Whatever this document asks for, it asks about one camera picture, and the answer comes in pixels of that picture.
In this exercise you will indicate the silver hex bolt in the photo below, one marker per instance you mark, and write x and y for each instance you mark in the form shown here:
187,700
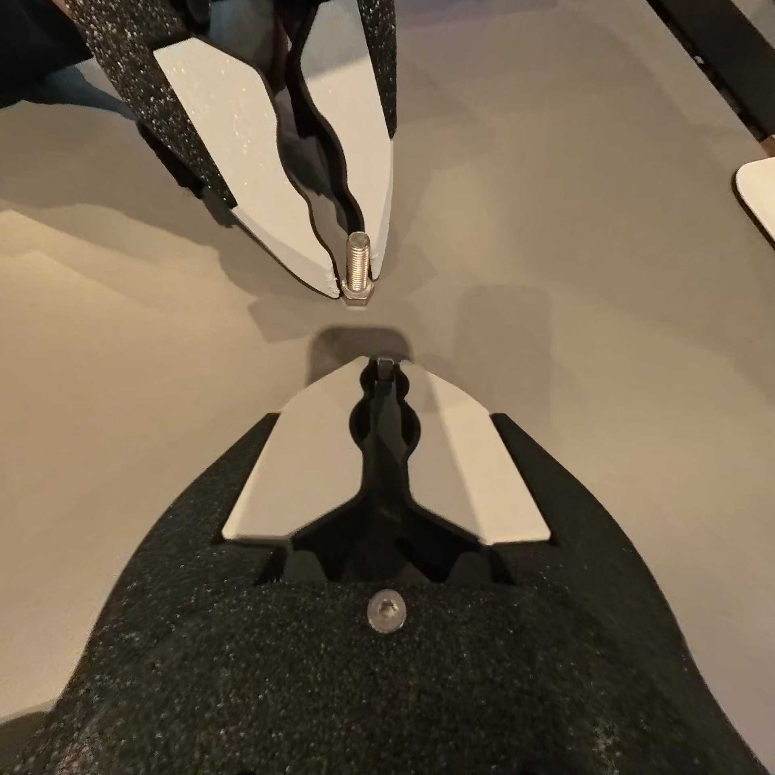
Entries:
357,260

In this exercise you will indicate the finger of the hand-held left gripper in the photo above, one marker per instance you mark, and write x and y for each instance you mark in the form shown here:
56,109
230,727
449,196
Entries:
357,121
230,121

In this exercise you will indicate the silver bolt with nut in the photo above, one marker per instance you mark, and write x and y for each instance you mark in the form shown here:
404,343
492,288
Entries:
384,367

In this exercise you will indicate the white-based sign stand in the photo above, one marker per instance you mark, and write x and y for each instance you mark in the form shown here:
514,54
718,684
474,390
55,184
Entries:
760,194

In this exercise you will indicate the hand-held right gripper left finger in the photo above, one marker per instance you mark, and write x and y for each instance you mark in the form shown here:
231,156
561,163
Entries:
296,472

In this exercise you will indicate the person's left forearm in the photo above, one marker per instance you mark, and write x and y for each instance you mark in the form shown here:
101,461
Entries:
30,42

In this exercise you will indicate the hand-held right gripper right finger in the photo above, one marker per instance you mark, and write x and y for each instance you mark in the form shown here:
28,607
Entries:
478,478

